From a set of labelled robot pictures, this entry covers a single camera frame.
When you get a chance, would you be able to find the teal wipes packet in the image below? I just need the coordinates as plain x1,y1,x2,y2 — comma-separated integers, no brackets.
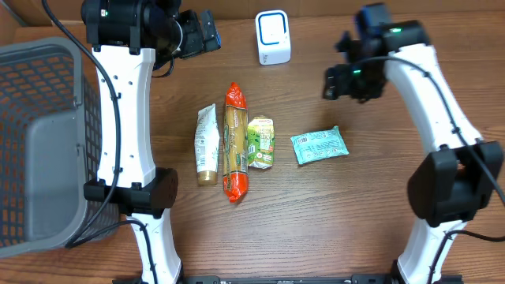
290,125,349,165

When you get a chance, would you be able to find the white cream tube gold cap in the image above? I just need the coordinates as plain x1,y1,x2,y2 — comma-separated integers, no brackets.
194,104,220,185

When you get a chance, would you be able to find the green juice carton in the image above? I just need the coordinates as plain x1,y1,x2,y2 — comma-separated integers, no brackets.
247,116,275,170

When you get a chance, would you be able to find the orange pasta packet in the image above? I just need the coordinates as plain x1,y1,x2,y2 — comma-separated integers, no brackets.
223,82,249,203

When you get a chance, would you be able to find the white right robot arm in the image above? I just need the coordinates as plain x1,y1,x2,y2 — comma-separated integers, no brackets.
323,3,504,283

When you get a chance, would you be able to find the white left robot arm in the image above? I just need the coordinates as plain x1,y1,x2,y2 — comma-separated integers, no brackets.
81,0,221,283

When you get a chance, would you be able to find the white barcode scanner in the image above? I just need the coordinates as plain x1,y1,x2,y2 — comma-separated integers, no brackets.
255,9,291,65

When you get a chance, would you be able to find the grey plastic shopping basket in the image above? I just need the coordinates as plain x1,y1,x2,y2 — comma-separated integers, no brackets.
1,37,119,258

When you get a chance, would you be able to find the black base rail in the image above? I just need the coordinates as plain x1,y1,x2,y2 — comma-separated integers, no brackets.
112,274,465,284

